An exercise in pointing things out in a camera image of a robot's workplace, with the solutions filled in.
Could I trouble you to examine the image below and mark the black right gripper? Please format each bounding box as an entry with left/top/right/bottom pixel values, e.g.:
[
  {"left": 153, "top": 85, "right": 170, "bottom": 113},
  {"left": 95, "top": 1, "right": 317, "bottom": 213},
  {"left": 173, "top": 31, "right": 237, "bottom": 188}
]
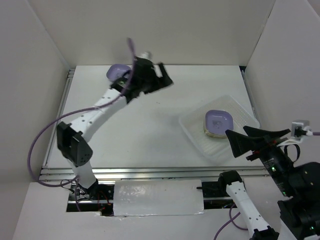
[{"left": 224, "top": 122, "right": 297, "bottom": 193}]

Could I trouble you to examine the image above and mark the purple panda plate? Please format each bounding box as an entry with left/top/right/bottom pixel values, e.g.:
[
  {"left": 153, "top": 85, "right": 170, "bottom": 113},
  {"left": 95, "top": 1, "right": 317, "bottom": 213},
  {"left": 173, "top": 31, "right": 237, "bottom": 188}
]
[
  {"left": 106, "top": 63, "right": 131, "bottom": 82},
  {"left": 203, "top": 110, "right": 234, "bottom": 134}
]

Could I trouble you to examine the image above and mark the cream panda plate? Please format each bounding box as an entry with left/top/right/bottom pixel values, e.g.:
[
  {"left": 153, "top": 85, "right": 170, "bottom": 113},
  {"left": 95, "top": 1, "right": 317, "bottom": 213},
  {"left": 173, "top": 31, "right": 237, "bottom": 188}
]
[{"left": 204, "top": 129, "right": 227, "bottom": 139}]

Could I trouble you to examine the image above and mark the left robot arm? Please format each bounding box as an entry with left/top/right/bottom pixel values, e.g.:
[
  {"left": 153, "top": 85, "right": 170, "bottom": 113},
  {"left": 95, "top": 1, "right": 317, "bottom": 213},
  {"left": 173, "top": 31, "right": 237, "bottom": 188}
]
[{"left": 56, "top": 56, "right": 173, "bottom": 200}]

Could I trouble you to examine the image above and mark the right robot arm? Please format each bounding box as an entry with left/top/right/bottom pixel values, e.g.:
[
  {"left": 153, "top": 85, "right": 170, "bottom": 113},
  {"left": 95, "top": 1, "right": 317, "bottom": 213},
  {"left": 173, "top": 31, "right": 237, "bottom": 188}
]
[{"left": 217, "top": 126, "right": 320, "bottom": 240}]

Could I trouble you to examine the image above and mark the white perforated plastic bin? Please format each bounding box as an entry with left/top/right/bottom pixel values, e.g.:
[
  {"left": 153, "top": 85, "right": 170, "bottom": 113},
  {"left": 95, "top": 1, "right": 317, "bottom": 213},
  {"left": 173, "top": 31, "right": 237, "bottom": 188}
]
[{"left": 179, "top": 94, "right": 260, "bottom": 160}]

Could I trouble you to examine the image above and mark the white foam cover panel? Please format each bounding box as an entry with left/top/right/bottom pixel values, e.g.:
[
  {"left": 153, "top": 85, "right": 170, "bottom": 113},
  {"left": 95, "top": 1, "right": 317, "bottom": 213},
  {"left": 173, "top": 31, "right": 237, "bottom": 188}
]
[{"left": 113, "top": 179, "right": 204, "bottom": 217}]

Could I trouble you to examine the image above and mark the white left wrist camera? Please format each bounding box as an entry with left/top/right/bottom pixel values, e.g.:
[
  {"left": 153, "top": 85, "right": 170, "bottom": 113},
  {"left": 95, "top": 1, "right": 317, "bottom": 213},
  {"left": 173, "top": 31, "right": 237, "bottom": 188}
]
[{"left": 138, "top": 51, "right": 153, "bottom": 61}]

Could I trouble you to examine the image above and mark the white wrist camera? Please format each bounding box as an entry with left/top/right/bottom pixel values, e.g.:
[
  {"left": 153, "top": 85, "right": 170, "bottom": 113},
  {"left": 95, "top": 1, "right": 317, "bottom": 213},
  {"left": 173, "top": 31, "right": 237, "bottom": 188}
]
[
  {"left": 138, "top": 51, "right": 153, "bottom": 61},
  {"left": 277, "top": 120, "right": 313, "bottom": 147}
]

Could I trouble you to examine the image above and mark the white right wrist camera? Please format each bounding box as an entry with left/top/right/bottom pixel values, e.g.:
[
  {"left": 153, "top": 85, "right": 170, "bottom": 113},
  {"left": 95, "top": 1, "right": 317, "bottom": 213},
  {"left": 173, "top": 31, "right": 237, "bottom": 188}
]
[{"left": 277, "top": 120, "right": 313, "bottom": 147}]

